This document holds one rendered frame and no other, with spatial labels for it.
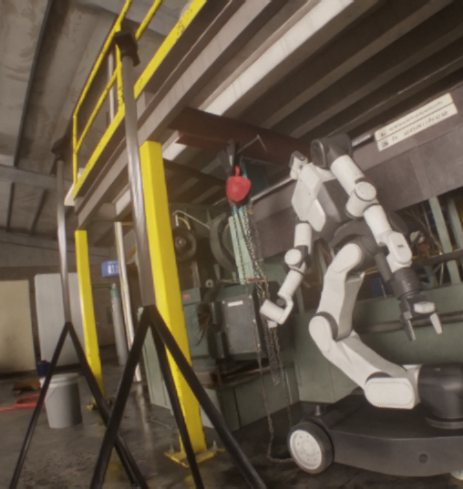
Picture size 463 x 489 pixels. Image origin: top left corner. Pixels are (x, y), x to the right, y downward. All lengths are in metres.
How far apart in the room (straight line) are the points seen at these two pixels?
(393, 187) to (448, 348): 0.85
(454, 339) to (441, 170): 0.80
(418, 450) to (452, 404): 0.18
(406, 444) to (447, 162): 1.25
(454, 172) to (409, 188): 0.24
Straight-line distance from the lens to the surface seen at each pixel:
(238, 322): 1.90
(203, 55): 1.68
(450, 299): 1.73
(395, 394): 1.32
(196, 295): 2.06
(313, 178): 1.39
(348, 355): 1.44
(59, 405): 2.79
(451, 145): 1.82
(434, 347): 1.80
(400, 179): 1.87
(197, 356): 2.12
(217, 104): 2.23
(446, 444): 1.24
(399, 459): 1.28
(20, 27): 6.59
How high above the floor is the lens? 0.68
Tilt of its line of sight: 13 degrees up
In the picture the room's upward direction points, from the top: 10 degrees counter-clockwise
